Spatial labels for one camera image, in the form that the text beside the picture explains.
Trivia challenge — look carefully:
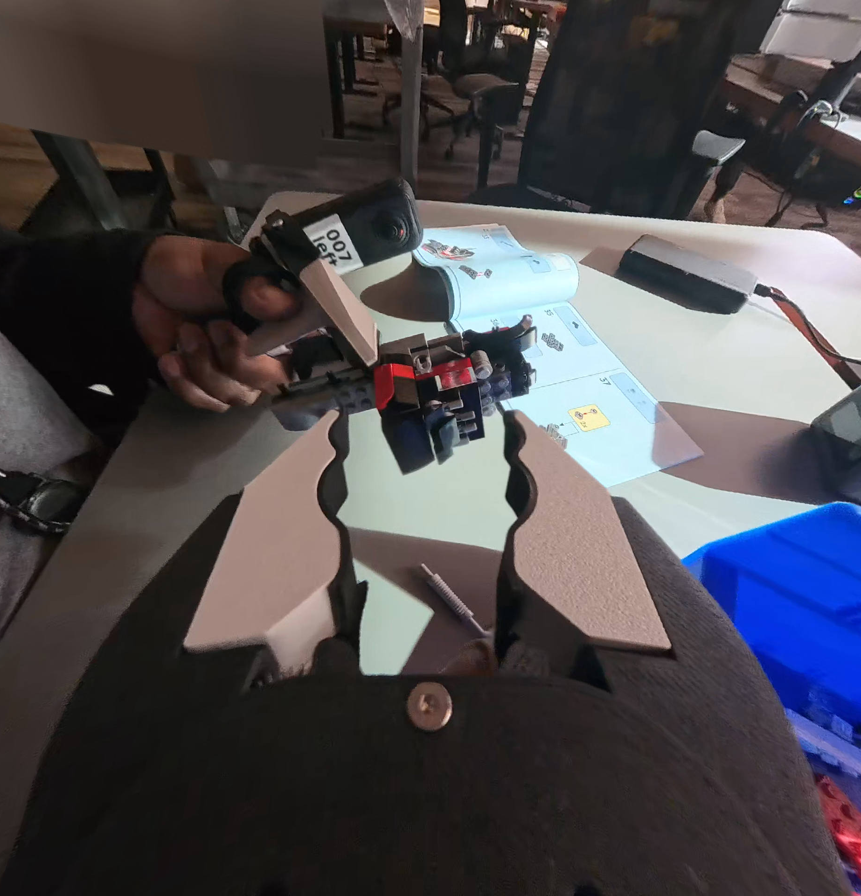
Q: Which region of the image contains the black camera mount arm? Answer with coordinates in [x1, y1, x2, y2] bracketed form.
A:
[779, 55, 861, 207]

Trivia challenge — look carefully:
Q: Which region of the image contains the person's left forearm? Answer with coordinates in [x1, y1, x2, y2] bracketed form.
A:
[0, 223, 167, 424]

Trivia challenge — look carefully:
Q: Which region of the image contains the white flat box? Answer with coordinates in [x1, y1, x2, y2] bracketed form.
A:
[758, 0, 861, 70]

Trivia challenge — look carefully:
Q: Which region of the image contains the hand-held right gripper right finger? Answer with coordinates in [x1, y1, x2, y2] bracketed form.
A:
[495, 411, 674, 678]

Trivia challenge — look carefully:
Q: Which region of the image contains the light blue instruction booklet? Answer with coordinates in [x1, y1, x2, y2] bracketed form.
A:
[411, 224, 706, 489]

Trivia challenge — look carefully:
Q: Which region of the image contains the grey toy exhaust pipe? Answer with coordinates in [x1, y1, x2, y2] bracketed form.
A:
[419, 561, 492, 640]

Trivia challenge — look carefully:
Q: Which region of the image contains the wooden top table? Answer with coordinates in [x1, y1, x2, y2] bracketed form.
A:
[723, 55, 861, 179]

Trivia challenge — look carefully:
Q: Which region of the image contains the toy brick truck model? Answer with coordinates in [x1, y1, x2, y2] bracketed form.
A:
[268, 315, 541, 477]

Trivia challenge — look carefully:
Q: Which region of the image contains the black patterned drawstring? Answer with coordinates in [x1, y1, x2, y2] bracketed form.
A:
[0, 456, 83, 539]

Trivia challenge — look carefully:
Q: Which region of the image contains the black power bank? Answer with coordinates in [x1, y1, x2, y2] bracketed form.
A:
[618, 234, 762, 316]

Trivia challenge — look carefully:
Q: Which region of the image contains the black cube charger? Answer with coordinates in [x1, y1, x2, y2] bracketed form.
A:
[810, 377, 861, 506]

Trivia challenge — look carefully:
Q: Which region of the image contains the pile of toy bricks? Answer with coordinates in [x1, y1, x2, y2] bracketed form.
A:
[787, 700, 861, 896]

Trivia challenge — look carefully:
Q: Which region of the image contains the black swivel chair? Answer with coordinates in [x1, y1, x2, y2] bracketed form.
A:
[422, 0, 531, 163]

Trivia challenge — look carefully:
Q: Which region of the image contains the person's left hand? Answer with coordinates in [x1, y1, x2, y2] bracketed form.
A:
[132, 234, 314, 414]

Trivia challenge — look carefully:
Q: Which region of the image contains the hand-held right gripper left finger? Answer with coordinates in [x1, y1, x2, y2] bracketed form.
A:
[183, 409, 368, 674]

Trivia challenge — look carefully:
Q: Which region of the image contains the red cable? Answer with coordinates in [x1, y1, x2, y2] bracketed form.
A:
[752, 283, 861, 391]

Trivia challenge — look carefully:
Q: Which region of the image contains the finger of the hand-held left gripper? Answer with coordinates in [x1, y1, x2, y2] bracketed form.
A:
[299, 263, 384, 370]

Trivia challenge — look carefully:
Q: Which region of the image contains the black mesh office chair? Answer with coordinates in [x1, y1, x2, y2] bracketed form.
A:
[471, 0, 748, 219]

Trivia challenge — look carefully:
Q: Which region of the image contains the blue plastic bin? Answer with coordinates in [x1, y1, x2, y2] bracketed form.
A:
[682, 500, 861, 896]

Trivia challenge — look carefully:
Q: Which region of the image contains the grey table with metal legs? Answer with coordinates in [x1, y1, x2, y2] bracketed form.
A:
[324, 0, 426, 191]

